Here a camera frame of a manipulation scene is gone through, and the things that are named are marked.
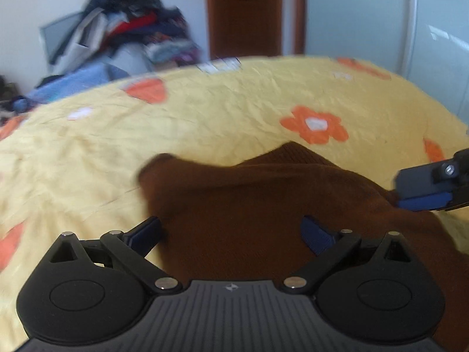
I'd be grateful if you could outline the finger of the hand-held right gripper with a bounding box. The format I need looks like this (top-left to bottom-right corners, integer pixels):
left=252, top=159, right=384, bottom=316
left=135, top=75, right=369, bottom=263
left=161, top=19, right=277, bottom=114
left=393, top=148, right=469, bottom=213

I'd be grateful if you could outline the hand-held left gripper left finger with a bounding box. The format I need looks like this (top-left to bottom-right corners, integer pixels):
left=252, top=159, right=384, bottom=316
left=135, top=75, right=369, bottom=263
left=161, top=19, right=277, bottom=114
left=47, top=216, right=184, bottom=295

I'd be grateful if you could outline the brown wooden door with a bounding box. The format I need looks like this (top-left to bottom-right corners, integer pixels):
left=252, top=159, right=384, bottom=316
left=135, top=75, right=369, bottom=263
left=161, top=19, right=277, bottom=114
left=204, top=0, right=307, bottom=61

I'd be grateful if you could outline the yellow floral blanket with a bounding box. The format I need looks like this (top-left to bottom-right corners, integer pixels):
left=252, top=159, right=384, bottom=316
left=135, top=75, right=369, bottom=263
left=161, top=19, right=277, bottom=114
left=0, top=55, right=469, bottom=352

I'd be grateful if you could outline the brown knit garment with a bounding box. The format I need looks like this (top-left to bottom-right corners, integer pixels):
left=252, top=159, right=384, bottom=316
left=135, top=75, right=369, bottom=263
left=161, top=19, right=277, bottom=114
left=138, top=141, right=469, bottom=352

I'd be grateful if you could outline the pile of mixed clothes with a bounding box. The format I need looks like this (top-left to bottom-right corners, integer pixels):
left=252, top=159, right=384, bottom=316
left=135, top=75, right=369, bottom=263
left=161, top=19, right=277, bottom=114
left=51, top=0, right=204, bottom=77

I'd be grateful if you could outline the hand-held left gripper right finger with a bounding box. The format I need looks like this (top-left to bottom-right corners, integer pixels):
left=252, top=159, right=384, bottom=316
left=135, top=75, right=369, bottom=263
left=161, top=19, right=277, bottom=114
left=280, top=215, right=414, bottom=296

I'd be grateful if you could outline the grey flat board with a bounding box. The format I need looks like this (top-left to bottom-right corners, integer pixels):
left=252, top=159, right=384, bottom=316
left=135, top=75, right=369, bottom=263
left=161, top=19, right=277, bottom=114
left=39, top=12, right=84, bottom=64

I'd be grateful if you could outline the blue cloth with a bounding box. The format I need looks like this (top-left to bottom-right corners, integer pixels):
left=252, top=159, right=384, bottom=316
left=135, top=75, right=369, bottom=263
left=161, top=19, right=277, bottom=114
left=34, top=62, right=130, bottom=104

